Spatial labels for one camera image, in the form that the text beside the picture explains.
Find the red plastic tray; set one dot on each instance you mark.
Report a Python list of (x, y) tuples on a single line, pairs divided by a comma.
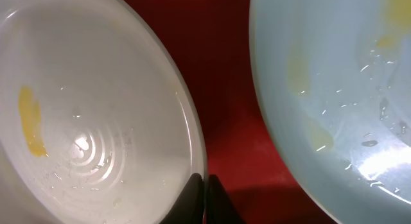
[(209, 42)]

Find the white plate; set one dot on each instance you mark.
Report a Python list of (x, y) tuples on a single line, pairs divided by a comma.
[(97, 124)]

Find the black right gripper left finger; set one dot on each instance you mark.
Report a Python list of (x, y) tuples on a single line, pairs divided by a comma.
[(189, 206)]

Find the light blue plate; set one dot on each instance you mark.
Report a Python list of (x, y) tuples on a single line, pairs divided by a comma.
[(332, 79)]

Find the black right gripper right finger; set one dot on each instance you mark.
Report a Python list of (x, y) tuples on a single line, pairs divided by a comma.
[(219, 208)]

